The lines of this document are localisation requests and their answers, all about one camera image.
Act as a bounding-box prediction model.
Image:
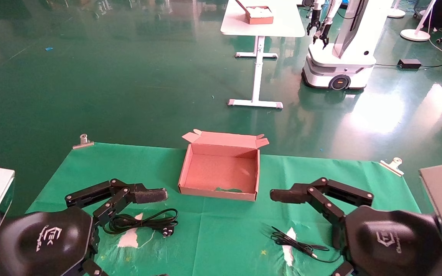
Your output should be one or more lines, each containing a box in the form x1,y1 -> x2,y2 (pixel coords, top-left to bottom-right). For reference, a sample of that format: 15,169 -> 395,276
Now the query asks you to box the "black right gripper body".
338,205 -> 442,276

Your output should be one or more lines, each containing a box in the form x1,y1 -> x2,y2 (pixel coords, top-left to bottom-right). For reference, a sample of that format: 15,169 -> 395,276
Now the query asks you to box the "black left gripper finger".
82,259 -> 108,276
65,178 -> 168,228

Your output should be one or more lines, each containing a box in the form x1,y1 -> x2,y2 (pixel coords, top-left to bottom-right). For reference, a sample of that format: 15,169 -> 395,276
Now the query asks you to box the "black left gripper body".
0,206 -> 101,276

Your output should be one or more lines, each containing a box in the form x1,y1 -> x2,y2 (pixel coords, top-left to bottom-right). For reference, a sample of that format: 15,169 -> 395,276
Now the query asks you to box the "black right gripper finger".
330,262 -> 354,276
270,177 -> 374,250

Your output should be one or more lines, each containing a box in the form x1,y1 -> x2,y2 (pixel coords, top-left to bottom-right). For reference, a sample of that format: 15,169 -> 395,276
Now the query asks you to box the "black power cable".
102,208 -> 179,238

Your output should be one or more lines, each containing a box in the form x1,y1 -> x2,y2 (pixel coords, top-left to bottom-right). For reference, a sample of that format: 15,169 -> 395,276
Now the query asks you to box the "black wired computer mouse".
261,225 -> 342,264

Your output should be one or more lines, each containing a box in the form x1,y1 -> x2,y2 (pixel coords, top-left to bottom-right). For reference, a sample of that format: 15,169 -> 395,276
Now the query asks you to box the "open brown cardboard box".
178,129 -> 270,202

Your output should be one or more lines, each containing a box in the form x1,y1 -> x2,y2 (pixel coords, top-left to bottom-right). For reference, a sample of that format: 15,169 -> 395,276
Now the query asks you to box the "small brown cardboard box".
235,0 -> 274,25

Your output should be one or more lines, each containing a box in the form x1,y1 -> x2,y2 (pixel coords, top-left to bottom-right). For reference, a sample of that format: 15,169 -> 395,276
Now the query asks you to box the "green table cloth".
25,143 -> 423,276

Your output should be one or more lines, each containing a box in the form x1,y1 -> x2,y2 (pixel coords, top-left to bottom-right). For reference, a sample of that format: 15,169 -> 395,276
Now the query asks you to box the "silver binder clip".
379,157 -> 404,177
72,133 -> 94,150

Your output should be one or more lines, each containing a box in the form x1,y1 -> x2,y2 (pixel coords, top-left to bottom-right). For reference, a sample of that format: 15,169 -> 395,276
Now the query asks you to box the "white wheeled background robot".
302,0 -> 394,91

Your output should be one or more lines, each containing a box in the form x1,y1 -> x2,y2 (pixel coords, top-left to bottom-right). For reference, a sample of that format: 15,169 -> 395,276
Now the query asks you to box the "black background robot gripper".
313,21 -> 331,49
307,15 -> 321,37

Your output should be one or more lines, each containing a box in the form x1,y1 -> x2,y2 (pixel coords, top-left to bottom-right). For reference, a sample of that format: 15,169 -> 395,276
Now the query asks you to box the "white background table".
220,0 -> 306,110

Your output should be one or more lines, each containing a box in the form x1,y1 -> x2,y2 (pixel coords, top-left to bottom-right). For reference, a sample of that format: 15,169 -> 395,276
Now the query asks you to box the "black power adapter brick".
397,58 -> 422,70

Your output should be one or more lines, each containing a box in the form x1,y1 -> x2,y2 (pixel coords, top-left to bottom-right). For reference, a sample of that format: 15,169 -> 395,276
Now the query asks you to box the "white packing material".
249,6 -> 273,18

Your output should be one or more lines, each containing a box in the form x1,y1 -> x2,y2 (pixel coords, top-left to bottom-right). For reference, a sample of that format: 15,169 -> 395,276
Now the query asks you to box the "large white round stand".
400,0 -> 436,42

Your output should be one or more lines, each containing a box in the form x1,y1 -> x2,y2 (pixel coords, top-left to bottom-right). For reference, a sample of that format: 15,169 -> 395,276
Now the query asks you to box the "small white round stand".
387,0 -> 406,18

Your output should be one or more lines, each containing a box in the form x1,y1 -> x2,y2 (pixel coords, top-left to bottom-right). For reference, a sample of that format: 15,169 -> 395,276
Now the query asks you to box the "black floor cable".
374,59 -> 442,70

